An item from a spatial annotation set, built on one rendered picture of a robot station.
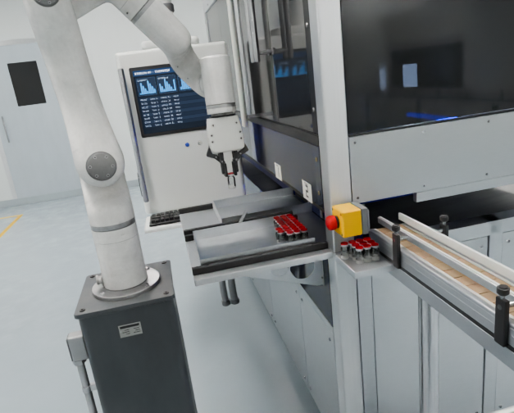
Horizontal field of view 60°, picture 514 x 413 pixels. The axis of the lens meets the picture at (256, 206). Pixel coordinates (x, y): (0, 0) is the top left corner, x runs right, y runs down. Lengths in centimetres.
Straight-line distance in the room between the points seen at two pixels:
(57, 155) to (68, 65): 568
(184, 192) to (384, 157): 117
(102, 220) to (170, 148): 98
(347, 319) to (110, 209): 75
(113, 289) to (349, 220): 67
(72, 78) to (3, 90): 574
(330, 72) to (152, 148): 116
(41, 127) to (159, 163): 478
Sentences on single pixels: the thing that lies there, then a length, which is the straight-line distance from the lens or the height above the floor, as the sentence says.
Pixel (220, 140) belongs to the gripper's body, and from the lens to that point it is 127.
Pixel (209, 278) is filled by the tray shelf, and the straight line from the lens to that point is 124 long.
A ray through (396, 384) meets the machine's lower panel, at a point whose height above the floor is 38.
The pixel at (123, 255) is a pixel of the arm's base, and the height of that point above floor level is 97.
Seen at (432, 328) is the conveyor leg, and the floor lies 72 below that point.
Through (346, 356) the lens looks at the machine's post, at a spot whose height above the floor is 54.
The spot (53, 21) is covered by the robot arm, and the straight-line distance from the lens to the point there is 116.
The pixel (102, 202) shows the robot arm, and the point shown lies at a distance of 124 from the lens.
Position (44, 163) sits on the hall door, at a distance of 691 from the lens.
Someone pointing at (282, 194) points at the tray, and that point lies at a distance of 190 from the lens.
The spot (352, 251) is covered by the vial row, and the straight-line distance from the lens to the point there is 124.
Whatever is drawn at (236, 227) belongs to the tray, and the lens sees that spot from 152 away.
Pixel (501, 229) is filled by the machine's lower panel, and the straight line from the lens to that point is 157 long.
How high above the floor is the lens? 140
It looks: 17 degrees down
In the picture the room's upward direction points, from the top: 7 degrees counter-clockwise
